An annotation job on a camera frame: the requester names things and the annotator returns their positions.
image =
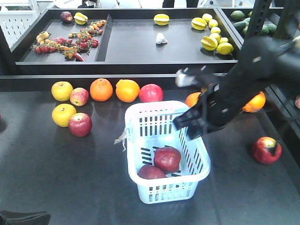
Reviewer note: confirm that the black fruit tray rack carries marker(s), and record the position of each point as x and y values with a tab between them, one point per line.
128	44

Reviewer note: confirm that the orange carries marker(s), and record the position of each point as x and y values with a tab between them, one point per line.
127	90
192	99
255	104
101	90

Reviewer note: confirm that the yellow apple back left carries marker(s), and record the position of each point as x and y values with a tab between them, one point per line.
61	91

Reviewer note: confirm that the pink red round apple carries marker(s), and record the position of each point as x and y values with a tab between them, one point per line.
151	93

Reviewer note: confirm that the yellow starfruit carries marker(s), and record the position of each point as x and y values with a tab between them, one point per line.
161	19

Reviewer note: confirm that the black shelf upright post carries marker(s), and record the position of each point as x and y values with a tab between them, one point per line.
287	24

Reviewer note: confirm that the pink red small apple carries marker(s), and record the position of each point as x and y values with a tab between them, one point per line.
79	96

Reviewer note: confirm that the white garlic bulb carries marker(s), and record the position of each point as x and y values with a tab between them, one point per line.
160	39

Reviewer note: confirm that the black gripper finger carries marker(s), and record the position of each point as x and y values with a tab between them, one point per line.
34	218

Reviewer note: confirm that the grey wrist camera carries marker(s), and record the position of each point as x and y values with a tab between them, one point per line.
186	77

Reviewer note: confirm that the dark red apple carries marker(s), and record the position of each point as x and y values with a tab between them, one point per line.
167	159

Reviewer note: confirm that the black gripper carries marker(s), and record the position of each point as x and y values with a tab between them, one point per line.
217	106

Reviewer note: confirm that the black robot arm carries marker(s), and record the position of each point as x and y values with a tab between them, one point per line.
262	61

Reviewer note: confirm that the light blue plastic basket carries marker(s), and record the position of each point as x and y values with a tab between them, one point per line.
149	126

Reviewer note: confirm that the orange right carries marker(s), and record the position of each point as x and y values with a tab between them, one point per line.
255	104

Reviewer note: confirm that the orange back centre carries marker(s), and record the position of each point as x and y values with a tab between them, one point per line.
127	90

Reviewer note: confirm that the orange back left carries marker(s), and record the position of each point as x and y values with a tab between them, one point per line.
101	90

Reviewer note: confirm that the red yellow apple bottom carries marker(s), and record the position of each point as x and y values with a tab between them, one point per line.
150	172

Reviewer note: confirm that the yellow apple front left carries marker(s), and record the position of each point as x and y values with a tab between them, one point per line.
62	113

